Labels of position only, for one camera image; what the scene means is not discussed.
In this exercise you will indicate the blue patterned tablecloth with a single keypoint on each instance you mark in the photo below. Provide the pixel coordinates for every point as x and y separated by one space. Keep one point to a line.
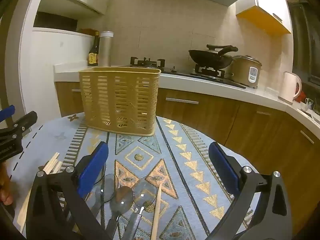
175 155

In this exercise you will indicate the white refrigerator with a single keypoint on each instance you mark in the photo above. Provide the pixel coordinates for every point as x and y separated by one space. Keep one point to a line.
45 55

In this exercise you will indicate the pile of wooden chopsticks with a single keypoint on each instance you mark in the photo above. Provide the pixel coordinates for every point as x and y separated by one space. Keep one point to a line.
53 163

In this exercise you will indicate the white kitchen countertop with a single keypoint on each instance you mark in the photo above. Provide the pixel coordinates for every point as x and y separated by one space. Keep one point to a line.
200 85

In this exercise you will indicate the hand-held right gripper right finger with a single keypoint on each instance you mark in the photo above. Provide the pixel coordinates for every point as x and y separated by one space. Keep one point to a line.
222 165

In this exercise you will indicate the dark soy sauce bottle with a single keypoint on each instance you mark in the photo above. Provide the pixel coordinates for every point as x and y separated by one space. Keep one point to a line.
93 52

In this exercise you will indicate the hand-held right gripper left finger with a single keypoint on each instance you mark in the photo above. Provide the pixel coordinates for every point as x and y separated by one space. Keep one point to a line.
93 167

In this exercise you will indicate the silver metal canister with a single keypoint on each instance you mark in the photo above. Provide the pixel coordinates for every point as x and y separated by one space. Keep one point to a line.
106 50

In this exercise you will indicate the white and yellow wall cabinet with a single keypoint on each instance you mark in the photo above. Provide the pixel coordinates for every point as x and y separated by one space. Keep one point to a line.
267 12

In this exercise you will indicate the white mug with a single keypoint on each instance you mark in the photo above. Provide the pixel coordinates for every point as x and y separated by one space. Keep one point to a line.
288 87

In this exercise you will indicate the black plastic spoon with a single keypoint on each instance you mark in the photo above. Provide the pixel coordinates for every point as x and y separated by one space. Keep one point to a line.
122 201

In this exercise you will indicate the clear plastic spoon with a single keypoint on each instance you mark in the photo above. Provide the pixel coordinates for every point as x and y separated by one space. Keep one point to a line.
107 187
145 191

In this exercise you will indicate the person's left hand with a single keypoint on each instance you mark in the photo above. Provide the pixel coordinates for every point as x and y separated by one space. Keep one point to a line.
5 192

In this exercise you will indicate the tan slotted plastic utensil basket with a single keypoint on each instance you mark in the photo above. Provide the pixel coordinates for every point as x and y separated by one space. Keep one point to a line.
120 100

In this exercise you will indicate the black gas stove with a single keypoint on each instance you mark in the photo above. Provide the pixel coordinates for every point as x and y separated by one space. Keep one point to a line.
185 75

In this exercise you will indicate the black wok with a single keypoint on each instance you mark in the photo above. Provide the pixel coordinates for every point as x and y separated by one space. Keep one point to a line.
210 57

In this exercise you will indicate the small red container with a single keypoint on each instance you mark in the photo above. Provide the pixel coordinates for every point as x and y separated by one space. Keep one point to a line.
302 96

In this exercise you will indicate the beige rice cooker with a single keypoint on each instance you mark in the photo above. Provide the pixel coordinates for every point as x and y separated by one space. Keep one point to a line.
243 71

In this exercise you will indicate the single wooden chopstick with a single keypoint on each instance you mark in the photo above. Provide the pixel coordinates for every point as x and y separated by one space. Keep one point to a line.
157 210

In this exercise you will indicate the dark window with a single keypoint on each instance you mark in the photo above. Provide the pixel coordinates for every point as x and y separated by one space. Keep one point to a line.
307 42

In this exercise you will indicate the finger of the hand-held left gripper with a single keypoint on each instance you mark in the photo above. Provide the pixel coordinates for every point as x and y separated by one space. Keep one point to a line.
7 112
25 122

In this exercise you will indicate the small white cup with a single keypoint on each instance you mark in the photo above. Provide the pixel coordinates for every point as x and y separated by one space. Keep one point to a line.
305 107

